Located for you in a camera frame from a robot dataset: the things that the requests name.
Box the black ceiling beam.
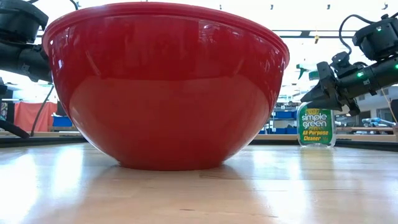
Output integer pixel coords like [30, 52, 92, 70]
[272, 29, 358, 39]

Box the simple green cleaner spray bottle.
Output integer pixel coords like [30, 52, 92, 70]
[295, 63, 337, 148]

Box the blue bin shelf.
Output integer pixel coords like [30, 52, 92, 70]
[259, 102, 299, 136]

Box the orange cloth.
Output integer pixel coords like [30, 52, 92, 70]
[14, 101, 58, 133]

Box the large red plastic bowl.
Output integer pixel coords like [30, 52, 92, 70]
[42, 1, 290, 172]

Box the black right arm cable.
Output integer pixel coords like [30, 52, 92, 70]
[338, 14, 374, 55]

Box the blue storage bin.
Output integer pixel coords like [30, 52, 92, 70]
[52, 115, 73, 128]

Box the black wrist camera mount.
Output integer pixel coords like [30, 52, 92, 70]
[330, 51, 369, 77]

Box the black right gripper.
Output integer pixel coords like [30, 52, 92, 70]
[300, 61, 361, 117]

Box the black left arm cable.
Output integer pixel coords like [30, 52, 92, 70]
[29, 83, 55, 138]

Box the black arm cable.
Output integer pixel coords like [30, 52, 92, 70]
[29, 83, 55, 138]
[338, 14, 374, 55]

